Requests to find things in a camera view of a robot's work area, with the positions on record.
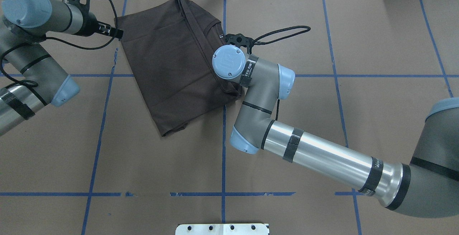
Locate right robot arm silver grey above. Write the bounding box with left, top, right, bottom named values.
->
left=211, top=45, right=458, bottom=218

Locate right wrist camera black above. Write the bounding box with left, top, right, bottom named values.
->
left=223, top=34, right=254, bottom=49

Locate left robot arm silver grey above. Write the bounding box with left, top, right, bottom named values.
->
left=1, top=0, right=123, bottom=135

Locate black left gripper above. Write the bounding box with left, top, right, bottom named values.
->
left=85, top=15, right=124, bottom=39

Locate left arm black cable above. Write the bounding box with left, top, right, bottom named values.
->
left=0, top=0, right=120, bottom=88

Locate white pedestal column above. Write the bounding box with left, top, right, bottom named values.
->
left=175, top=223, right=270, bottom=235

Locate brown t-shirt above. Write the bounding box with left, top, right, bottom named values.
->
left=118, top=0, right=244, bottom=137

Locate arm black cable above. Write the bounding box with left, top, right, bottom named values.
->
left=251, top=25, right=312, bottom=121
left=0, top=0, right=120, bottom=88

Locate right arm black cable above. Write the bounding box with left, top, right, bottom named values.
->
left=251, top=25, right=312, bottom=121

